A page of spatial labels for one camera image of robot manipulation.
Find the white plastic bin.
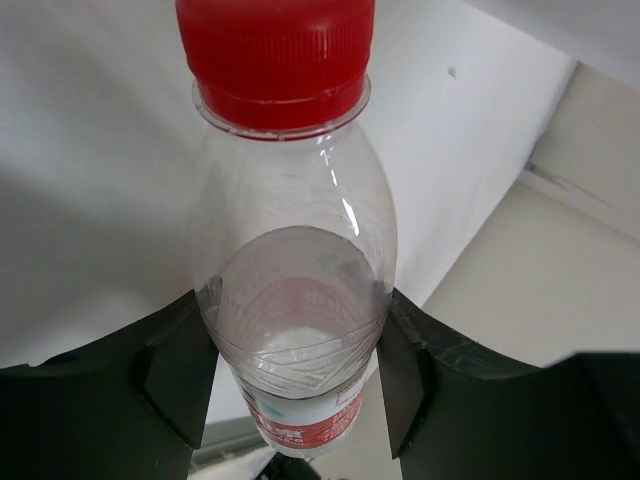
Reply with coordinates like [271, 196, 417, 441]
[1, 1, 573, 366]

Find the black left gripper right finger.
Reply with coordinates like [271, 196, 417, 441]
[377, 293, 639, 479]

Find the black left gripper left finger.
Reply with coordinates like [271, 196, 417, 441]
[1, 292, 218, 479]

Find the clear bottle red label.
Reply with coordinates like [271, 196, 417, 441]
[176, 1, 397, 458]

